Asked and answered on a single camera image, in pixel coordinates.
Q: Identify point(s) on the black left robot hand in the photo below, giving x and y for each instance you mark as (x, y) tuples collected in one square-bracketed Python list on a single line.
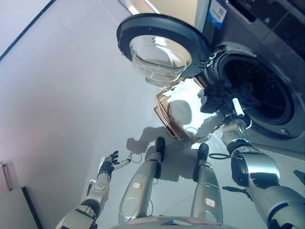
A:
[(107, 164)]

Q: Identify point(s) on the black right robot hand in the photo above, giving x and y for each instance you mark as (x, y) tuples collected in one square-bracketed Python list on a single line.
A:
[(238, 112)]

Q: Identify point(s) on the black garment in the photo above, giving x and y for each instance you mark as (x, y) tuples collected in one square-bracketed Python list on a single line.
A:
[(214, 100)]

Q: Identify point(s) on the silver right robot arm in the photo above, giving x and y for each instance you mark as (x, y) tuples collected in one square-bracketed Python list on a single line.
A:
[(259, 171)]

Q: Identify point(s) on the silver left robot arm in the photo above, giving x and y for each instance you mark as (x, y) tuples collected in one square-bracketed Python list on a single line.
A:
[(100, 188)]

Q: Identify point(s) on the white clothes pile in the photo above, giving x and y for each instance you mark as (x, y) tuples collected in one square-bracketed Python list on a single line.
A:
[(188, 100)]

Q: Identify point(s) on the dark grey front-load washing machine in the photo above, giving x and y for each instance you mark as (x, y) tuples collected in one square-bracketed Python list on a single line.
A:
[(262, 59)]

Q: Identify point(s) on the brown wicker laundry basket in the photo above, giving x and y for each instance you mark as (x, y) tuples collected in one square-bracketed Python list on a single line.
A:
[(164, 112)]

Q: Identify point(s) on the round glass washing machine door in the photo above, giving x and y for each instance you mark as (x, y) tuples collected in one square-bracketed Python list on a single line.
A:
[(162, 45)]

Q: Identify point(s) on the grey robot torso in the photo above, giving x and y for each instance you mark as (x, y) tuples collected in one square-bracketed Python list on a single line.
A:
[(166, 218)]

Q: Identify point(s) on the silver right robot leg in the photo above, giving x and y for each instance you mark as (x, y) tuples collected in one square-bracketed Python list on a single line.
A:
[(206, 186)]

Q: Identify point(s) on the blue white barcode sticker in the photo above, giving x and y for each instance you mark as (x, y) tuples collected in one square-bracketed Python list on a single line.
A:
[(215, 14)]

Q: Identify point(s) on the white long counter cabinet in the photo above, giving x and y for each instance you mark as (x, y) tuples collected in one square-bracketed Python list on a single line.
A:
[(152, 4)]

